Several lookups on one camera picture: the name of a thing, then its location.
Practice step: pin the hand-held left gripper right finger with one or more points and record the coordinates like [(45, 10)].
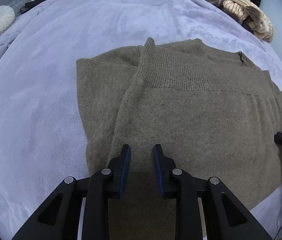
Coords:
[(159, 172)]

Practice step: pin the lavender plush blanket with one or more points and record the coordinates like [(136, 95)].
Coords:
[(56, 67)]

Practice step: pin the pile of striped clothes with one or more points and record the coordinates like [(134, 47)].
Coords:
[(253, 17)]

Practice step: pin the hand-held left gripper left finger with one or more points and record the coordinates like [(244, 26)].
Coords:
[(124, 170)]

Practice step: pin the olive brown knit sweater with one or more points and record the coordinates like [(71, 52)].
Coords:
[(193, 120)]

